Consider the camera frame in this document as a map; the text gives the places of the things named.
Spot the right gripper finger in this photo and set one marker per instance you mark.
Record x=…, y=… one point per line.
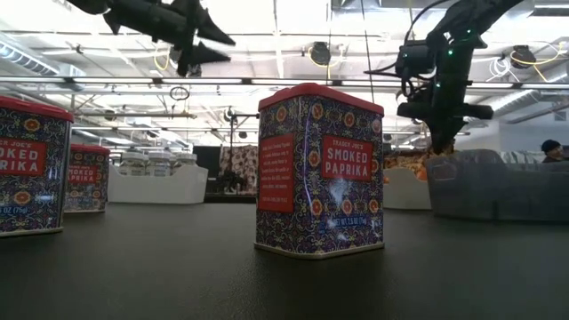
x=449, y=138
x=437, y=140

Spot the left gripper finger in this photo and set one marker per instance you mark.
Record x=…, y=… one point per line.
x=202, y=53
x=213, y=31

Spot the white-lidded spice jar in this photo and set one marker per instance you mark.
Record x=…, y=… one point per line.
x=160, y=162
x=186, y=160
x=132, y=162

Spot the smoked paprika tin red lid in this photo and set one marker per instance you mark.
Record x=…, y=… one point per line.
x=89, y=186
x=320, y=178
x=31, y=178

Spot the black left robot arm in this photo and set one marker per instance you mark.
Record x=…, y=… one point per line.
x=89, y=4

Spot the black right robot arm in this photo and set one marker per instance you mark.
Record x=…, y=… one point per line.
x=480, y=18

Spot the white plastic bin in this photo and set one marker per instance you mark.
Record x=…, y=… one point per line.
x=155, y=189
x=402, y=193

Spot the grey translucent plastic bin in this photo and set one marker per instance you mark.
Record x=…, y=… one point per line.
x=489, y=191

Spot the person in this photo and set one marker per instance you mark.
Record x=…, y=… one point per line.
x=551, y=149

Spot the black partition panel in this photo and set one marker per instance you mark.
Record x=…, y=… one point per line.
x=206, y=160

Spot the patterned backdrop cloth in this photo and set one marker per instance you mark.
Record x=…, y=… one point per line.
x=242, y=164

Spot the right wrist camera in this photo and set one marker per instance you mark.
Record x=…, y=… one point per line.
x=415, y=58

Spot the long ceiling light rail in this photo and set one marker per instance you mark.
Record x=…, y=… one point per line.
x=111, y=80

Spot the black stand frame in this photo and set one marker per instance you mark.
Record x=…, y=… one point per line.
x=231, y=151

